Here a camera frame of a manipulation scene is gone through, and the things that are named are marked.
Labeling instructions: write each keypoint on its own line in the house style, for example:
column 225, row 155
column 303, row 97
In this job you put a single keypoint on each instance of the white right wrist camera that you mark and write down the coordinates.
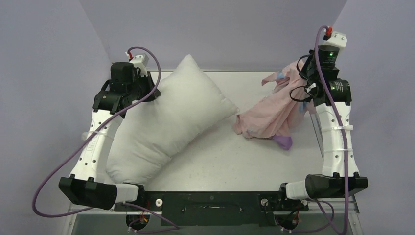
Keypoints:
column 335, row 38

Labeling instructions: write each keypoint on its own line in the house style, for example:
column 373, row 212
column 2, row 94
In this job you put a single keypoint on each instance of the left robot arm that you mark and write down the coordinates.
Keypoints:
column 130, row 82

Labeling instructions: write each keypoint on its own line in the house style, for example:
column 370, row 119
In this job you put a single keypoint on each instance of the white pillow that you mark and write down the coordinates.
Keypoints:
column 153, row 132

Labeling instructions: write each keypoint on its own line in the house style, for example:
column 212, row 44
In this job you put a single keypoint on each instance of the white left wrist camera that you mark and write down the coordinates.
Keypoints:
column 139, row 61

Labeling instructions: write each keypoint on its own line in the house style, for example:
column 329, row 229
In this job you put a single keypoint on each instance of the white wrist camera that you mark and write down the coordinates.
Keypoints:
column 335, row 38
column 139, row 61

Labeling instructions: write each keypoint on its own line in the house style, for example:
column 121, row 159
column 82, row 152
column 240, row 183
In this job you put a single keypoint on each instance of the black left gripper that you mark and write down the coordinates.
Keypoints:
column 147, row 80

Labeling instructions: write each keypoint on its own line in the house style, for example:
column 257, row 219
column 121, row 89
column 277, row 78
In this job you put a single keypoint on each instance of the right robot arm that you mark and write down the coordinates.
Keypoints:
column 331, row 97

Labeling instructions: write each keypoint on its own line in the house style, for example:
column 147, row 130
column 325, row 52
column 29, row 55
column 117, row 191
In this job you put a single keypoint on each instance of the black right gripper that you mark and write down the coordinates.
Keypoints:
column 303, row 71

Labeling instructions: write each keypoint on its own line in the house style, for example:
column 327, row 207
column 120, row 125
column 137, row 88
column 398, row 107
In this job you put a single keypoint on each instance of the purple Elsa print pillowcase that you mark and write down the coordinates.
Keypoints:
column 274, row 116

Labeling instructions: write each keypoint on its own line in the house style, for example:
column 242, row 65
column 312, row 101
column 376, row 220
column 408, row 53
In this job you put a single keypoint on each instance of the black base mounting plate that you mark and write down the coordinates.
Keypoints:
column 227, row 208

